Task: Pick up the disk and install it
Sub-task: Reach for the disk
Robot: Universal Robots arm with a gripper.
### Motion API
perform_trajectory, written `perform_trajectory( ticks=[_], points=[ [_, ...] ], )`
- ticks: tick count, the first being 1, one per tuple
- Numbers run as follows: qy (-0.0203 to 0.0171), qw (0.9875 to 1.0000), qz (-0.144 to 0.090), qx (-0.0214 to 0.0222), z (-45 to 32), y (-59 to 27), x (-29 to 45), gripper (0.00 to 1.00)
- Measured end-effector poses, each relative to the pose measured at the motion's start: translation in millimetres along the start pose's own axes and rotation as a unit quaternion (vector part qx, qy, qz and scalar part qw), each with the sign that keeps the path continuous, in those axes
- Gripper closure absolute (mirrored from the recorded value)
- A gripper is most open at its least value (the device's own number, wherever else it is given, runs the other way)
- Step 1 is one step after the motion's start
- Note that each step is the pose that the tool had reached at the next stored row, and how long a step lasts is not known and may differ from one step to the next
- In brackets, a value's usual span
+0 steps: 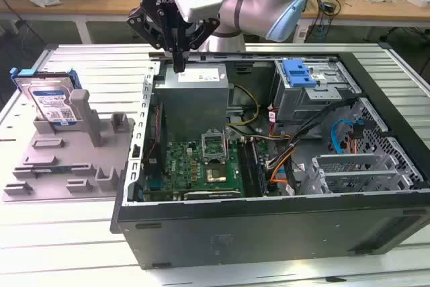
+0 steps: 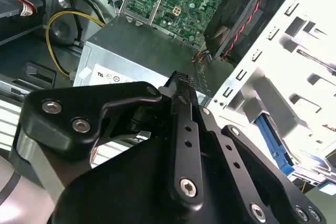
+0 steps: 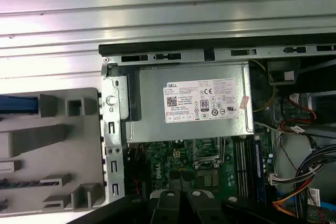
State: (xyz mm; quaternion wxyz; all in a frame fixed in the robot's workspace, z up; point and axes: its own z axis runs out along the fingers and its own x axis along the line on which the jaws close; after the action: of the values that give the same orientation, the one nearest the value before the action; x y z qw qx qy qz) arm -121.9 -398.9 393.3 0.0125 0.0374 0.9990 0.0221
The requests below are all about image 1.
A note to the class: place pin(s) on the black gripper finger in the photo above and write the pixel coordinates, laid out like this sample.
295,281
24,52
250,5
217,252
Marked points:
205,33
144,25

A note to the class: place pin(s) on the grey power supply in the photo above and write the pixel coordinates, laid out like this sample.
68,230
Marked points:
191,105

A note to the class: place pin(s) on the black RAM slot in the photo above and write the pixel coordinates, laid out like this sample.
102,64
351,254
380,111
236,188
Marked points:
245,166

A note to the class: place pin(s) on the small black adapter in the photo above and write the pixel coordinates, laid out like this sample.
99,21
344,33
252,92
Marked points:
329,8

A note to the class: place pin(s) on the green motherboard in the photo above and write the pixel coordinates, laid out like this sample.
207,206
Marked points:
181,162

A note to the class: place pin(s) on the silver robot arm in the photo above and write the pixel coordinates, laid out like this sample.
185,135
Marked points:
255,8

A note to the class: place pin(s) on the installed RAM stick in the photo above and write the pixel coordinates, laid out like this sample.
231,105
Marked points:
260,169

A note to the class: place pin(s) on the CPU socket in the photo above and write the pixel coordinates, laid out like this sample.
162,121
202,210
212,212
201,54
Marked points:
216,174

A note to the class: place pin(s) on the graphics card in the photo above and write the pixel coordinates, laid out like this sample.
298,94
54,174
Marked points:
211,195

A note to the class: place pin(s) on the metal optical drive cage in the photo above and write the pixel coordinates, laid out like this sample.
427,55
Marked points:
302,105

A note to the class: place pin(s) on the grey parts rack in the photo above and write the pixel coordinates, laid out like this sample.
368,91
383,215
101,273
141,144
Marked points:
67,156

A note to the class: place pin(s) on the metal disk bay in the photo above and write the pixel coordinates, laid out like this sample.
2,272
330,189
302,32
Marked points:
356,166

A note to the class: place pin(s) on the black PC case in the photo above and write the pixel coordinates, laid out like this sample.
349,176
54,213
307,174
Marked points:
235,233

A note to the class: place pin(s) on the blue plastic cage latch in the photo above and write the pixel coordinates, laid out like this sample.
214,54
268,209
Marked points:
297,73

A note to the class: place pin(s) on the hard disk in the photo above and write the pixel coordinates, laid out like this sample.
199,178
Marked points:
53,99

